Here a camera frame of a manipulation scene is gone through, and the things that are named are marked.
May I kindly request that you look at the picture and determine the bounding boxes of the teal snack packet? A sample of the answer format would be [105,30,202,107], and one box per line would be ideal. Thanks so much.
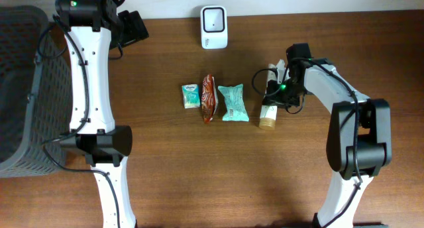
[218,84,249,122]

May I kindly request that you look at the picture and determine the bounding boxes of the red snack packet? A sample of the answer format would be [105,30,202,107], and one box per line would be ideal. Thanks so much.
[201,74,218,124]

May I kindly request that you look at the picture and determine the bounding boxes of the small teal tissue pack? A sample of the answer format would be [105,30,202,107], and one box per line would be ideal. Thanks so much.
[182,84,201,109]

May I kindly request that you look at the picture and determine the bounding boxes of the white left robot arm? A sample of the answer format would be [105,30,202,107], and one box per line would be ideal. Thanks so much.
[54,0,149,227]

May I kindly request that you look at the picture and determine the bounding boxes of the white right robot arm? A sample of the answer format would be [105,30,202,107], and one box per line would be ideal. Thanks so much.
[260,43,392,227]

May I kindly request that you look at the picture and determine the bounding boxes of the grey plastic mesh basket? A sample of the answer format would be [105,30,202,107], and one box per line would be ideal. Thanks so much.
[1,6,72,178]

